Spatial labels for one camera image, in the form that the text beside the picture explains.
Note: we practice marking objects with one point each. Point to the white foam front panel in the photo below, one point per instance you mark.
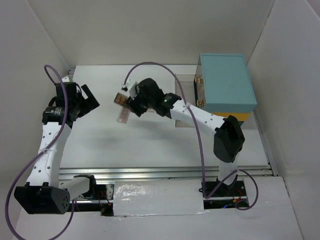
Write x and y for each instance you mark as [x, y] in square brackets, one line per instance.
[157, 198]

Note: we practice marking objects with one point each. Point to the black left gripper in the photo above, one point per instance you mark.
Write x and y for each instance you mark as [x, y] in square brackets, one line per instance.
[90, 103]

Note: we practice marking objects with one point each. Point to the teal yellow drawer cabinet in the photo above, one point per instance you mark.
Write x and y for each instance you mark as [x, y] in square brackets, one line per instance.
[222, 86]

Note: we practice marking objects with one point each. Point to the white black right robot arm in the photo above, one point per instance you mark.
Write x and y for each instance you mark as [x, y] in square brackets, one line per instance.
[226, 132]

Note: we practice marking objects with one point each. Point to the aluminium table frame rails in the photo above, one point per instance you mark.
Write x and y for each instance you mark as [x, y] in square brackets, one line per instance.
[143, 148]

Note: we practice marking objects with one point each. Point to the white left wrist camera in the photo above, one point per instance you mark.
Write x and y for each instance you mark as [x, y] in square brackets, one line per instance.
[66, 79]

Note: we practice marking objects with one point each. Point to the pink eyeshadow palette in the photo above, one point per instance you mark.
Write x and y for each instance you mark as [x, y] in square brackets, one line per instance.
[123, 115]

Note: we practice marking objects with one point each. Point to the long eyeshadow palette horizontal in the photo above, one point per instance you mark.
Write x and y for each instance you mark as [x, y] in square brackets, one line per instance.
[121, 100]

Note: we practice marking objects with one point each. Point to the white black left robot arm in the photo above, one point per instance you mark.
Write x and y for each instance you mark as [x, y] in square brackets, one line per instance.
[42, 192]

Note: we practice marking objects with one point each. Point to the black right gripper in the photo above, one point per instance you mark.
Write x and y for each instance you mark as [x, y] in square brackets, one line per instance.
[134, 104]

